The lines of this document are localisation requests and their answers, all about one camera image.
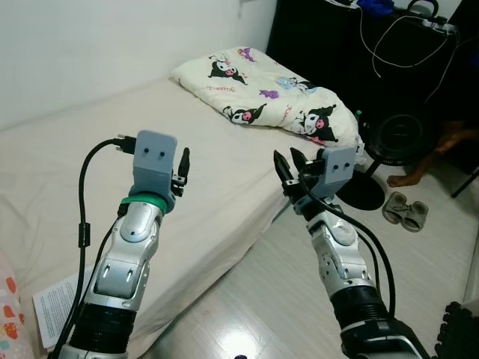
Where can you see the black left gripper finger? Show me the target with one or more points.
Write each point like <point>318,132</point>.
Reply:
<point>185,162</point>

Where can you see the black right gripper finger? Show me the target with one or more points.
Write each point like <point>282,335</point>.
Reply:
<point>298,161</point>
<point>284,170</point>

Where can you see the cream cartoon print blanket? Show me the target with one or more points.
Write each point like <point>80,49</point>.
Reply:
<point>254,90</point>

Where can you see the white printed booklet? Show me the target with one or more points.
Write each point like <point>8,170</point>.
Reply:
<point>56,310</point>

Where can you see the pink dotted pillow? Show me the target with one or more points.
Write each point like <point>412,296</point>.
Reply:
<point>11,314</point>

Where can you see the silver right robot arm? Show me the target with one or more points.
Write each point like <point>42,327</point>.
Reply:
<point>340,258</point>

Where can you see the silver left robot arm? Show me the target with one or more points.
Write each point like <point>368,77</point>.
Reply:
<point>123,262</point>

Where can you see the beige bed mattress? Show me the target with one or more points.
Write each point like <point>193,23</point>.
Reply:
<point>224,157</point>

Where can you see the grey slipper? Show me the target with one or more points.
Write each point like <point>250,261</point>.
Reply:
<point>417,217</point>
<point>395,208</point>

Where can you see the black floor fan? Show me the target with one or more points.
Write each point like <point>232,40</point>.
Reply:
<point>400,138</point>

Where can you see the black cabinet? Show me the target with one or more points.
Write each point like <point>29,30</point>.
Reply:
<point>322,45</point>

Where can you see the white board panel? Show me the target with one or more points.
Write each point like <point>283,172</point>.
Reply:
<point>258,30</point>

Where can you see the person's bare leg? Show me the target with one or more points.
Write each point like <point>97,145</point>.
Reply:
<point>441,146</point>

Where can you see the black stand leg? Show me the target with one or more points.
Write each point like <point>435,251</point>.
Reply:
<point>465,182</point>

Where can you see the blue cloth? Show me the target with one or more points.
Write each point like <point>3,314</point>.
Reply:
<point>374,7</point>

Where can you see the black foam floor mat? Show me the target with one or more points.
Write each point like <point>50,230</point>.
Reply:
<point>464,333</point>

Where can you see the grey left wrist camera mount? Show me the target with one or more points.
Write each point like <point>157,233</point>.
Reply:
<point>156,161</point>

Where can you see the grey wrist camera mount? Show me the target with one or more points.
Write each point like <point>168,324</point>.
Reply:
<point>340,168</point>
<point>156,161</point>

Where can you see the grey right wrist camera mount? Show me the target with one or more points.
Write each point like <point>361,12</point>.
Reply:
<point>340,168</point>

